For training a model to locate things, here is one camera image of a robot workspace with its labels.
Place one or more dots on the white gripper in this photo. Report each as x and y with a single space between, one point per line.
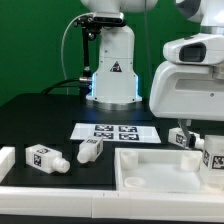
190 83

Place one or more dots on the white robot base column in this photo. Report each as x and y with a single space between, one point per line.
115 84

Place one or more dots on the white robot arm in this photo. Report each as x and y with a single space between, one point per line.
208 13

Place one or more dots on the white marker sheet with tags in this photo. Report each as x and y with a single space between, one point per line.
118 133

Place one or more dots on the white left fence bar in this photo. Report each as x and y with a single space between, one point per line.
7 160

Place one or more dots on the white fence bar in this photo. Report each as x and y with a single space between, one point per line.
112 204
7 160

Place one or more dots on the white front fence bar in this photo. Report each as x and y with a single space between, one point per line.
112 204

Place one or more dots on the grey camera on black stand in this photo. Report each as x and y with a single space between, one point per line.
91 25

